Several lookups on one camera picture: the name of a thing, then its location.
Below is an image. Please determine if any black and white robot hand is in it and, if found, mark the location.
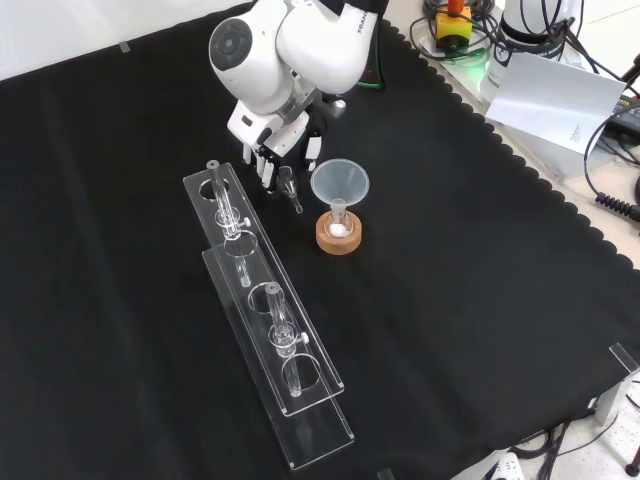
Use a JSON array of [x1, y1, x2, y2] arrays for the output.
[[227, 94, 348, 197]]

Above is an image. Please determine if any translucent plastic funnel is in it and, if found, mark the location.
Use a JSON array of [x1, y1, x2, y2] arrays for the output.
[[309, 158, 371, 212]]

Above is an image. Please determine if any clear acrylic funnel stand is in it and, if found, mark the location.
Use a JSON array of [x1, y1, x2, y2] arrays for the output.
[[182, 159, 357, 473]]

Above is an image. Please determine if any small round-bottom glass flask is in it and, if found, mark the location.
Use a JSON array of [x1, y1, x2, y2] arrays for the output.
[[324, 197, 354, 239]]

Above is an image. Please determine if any yellow stop button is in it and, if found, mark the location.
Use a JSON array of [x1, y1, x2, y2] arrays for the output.
[[433, 0, 474, 51]]

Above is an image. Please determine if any black table cloth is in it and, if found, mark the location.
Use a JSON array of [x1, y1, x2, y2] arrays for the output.
[[0, 0, 640, 480]]

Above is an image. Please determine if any white column with black band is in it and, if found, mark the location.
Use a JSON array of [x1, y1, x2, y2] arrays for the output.
[[494, 0, 584, 64]]

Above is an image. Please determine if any white folded paper card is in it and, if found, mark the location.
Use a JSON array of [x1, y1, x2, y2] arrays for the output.
[[485, 51, 628, 179]]

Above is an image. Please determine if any black power adapter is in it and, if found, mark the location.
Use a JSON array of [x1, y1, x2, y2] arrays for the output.
[[610, 93, 640, 135]]

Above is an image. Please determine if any white power strip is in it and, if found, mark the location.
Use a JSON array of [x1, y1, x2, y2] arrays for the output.
[[482, 452, 524, 480]]

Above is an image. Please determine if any green cable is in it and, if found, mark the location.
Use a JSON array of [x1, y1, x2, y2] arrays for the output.
[[360, 47, 388, 93]]

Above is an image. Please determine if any cork ring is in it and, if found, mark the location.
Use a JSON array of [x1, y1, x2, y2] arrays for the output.
[[314, 209, 363, 257]]

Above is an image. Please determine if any black looped cable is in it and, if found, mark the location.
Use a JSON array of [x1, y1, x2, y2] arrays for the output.
[[409, 0, 501, 64]]

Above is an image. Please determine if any black cable bundle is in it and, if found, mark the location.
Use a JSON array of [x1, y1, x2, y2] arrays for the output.
[[513, 418, 604, 480]]

